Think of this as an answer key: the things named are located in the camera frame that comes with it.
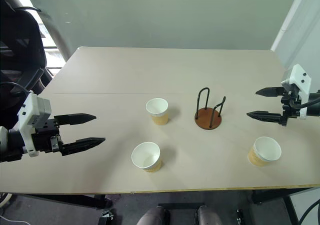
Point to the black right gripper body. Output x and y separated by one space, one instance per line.
291 110

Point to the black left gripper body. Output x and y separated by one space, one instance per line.
46 136

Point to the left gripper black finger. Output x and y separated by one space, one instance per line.
75 118
82 145

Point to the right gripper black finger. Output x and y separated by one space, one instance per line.
271 92
266 116

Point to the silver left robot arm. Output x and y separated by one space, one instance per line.
11 141

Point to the yellow ribbed paper cup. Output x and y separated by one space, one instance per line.
146 157
266 150
157 108

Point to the white rimmed wheel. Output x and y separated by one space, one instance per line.
5 200

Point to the black caster wheel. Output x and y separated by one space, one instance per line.
239 217
106 217

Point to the black office chair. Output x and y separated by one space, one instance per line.
17 52

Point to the dark rounded grey shape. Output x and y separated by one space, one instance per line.
151 217
208 216

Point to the black floor bar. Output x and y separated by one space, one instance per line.
182 205

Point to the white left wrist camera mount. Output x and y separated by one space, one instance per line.
31 110

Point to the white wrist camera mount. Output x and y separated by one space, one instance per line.
31 110
301 78

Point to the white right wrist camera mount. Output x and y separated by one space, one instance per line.
301 78

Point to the white wall panel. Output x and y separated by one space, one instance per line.
297 22

